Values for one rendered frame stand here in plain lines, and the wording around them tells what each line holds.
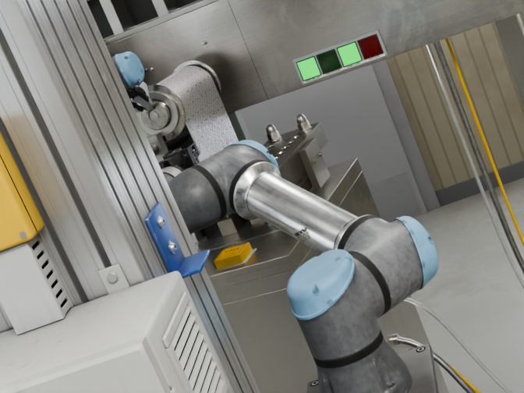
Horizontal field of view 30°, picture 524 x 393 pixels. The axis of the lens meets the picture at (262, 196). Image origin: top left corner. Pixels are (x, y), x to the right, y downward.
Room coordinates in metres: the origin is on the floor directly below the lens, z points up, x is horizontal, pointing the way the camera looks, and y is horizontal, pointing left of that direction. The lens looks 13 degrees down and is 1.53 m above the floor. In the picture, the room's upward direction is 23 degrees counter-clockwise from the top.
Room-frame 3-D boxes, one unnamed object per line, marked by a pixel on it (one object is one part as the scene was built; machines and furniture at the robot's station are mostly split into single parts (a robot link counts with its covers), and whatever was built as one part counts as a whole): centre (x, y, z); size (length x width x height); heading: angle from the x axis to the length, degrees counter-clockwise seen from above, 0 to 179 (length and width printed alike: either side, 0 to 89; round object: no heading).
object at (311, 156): (2.49, -0.16, 0.97); 0.10 x 0.03 x 0.11; 155
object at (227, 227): (2.53, 0.05, 0.92); 0.28 x 0.04 x 0.04; 155
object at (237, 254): (2.17, 0.11, 0.91); 0.07 x 0.07 x 0.02; 65
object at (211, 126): (2.53, 0.05, 1.11); 0.23 x 0.01 x 0.18; 155
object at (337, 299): (1.45, -0.04, 0.98); 0.13 x 0.12 x 0.14; 119
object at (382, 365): (1.45, -0.03, 0.87); 0.15 x 0.15 x 0.10
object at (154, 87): (2.45, 0.16, 1.25); 0.15 x 0.01 x 0.15; 65
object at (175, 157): (2.32, 0.15, 1.12); 0.12 x 0.08 x 0.09; 155
